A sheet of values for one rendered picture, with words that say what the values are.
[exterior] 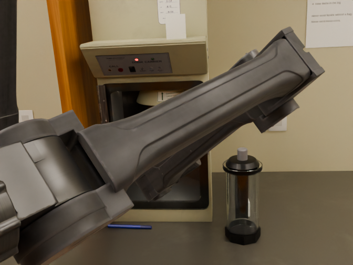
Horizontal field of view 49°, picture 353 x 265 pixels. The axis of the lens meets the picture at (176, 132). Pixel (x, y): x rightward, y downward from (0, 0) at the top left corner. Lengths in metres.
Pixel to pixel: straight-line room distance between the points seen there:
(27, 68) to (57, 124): 1.37
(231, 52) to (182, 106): 1.16
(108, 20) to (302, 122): 0.87
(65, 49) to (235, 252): 0.71
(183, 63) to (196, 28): 0.11
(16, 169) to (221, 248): 0.90
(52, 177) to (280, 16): 1.32
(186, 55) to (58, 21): 0.34
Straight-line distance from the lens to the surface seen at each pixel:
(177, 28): 1.02
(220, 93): 0.42
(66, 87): 1.10
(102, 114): 1.17
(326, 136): 1.66
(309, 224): 1.28
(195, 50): 1.01
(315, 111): 1.62
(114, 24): 1.13
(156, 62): 1.05
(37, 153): 0.32
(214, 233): 1.21
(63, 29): 1.09
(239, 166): 1.06
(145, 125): 0.36
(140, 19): 1.12
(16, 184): 0.29
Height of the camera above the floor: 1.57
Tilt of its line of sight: 17 degrees down
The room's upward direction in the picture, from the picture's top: 3 degrees counter-clockwise
